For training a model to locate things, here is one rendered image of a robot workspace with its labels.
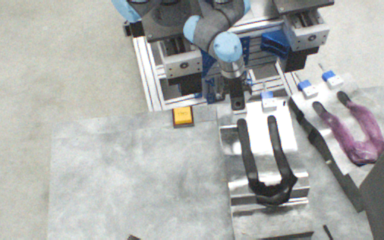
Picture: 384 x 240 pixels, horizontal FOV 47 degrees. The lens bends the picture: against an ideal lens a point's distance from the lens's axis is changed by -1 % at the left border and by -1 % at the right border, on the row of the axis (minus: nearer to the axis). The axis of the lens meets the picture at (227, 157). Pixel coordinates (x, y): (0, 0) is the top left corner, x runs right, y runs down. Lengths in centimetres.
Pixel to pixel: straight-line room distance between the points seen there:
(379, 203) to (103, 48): 272
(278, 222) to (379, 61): 181
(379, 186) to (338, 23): 278
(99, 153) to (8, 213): 106
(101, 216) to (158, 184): 23
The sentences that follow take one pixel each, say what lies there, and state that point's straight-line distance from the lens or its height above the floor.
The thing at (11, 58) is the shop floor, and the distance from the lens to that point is 319.
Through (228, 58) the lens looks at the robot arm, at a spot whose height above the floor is 126.
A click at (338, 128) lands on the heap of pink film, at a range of 157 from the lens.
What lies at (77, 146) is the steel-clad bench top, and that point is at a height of 80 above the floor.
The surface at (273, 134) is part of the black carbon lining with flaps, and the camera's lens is 157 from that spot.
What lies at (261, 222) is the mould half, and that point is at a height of 86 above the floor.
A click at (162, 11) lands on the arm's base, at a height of 110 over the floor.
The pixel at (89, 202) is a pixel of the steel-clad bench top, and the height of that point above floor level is 80.
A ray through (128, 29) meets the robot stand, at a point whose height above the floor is 92.
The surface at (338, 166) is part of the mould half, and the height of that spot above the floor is 87.
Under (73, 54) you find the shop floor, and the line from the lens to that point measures 306.
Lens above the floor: 224
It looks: 64 degrees down
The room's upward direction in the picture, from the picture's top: 1 degrees clockwise
